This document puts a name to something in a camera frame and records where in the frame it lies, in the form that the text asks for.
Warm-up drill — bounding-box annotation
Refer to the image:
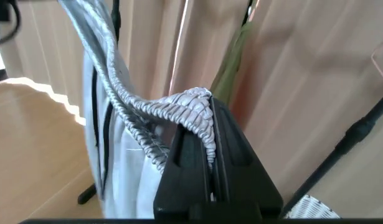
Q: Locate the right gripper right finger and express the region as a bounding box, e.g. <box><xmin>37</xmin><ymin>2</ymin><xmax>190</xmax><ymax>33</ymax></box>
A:
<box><xmin>209</xmin><ymin>96</ymin><xmax>284</xmax><ymax>220</ymax></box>

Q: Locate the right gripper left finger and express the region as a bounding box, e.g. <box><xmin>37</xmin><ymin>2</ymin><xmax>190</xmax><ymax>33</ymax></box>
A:
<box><xmin>153</xmin><ymin>124</ymin><xmax>211</xmax><ymax>220</ymax></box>

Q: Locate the pale grey garment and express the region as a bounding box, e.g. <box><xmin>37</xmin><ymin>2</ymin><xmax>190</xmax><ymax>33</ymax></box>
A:
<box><xmin>59</xmin><ymin>0</ymin><xmax>217</xmax><ymax>219</ymax></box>

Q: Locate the green printed shirt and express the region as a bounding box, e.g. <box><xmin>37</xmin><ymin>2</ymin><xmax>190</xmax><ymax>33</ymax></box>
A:
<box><xmin>209</xmin><ymin>21</ymin><xmax>254</xmax><ymax>105</ymax></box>

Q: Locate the white laundry basket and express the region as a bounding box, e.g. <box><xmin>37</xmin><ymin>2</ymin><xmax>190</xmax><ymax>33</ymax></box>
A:
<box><xmin>284</xmin><ymin>194</ymin><xmax>341</xmax><ymax>219</ymax></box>

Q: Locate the black clothes rack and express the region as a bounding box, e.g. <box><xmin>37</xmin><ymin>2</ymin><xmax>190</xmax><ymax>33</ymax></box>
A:
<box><xmin>77</xmin><ymin>0</ymin><xmax>383</xmax><ymax>219</ymax></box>

